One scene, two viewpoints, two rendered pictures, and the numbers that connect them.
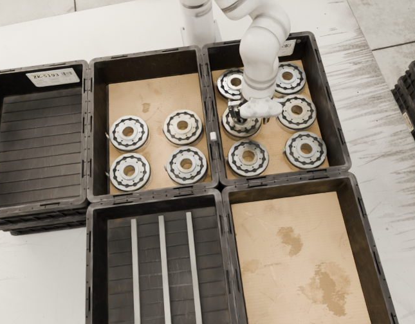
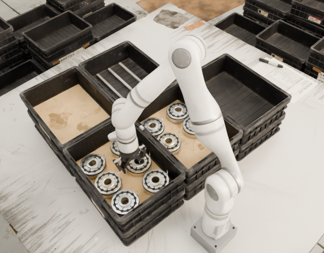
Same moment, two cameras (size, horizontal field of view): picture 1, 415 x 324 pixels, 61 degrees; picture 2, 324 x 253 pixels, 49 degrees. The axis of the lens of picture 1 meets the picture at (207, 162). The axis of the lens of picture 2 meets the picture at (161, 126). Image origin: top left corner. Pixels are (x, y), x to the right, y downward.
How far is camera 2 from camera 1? 1.30 m
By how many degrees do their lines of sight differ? 59
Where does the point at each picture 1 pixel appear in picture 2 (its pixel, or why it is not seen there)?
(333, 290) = (56, 120)
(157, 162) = (171, 125)
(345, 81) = not seen: outside the picture
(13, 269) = not seen: hidden behind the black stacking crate
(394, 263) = (27, 167)
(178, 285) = (124, 91)
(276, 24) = (116, 108)
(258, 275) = (92, 109)
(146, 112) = (198, 144)
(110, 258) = not seen: hidden behind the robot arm
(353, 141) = (68, 223)
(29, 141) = (243, 102)
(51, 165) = (221, 99)
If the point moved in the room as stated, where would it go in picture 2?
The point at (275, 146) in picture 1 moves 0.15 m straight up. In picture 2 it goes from (111, 163) to (106, 141)
